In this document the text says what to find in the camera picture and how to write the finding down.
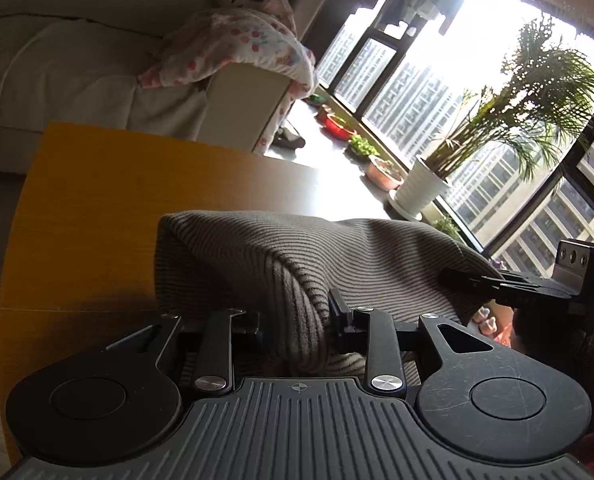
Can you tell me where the palm plant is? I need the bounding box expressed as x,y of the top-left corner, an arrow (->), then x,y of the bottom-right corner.
427,15 -> 594,186

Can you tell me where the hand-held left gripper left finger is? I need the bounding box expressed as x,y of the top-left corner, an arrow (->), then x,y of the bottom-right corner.
104,306 -> 267,396

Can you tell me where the white pot saucer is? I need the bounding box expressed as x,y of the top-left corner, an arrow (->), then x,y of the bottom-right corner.
388,190 -> 425,222

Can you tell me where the white ribbed plant pot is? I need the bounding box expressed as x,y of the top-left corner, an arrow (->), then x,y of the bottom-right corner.
394,156 -> 452,213

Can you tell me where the red flower pot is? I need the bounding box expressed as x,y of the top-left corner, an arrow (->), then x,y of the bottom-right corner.
325,114 -> 359,137

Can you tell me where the pink flower pot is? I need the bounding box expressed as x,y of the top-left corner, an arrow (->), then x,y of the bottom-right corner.
368,155 -> 404,191

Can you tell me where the floral printed blanket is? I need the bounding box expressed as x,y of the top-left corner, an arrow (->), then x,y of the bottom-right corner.
137,0 -> 320,156

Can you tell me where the pink cloth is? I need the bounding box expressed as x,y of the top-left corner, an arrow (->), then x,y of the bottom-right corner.
261,0 -> 296,27

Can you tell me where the white sofa throw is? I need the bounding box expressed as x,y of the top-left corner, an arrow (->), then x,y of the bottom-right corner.
0,17 -> 210,143

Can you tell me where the small green potted plant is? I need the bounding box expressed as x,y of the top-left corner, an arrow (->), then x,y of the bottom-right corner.
431,215 -> 466,247

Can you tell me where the green plant in black tray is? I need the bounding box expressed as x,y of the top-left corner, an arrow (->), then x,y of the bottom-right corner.
347,134 -> 381,162

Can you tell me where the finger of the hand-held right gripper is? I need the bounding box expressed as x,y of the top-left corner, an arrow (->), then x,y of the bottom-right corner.
439,266 -> 528,307

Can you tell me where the black window frame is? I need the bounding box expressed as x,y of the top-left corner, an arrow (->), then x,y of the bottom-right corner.
302,0 -> 594,281

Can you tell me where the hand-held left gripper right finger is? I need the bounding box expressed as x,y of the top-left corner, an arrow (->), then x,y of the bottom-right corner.
326,287 -> 498,397

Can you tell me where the grey striped sweater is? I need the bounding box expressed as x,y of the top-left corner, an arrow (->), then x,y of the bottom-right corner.
154,210 -> 502,378

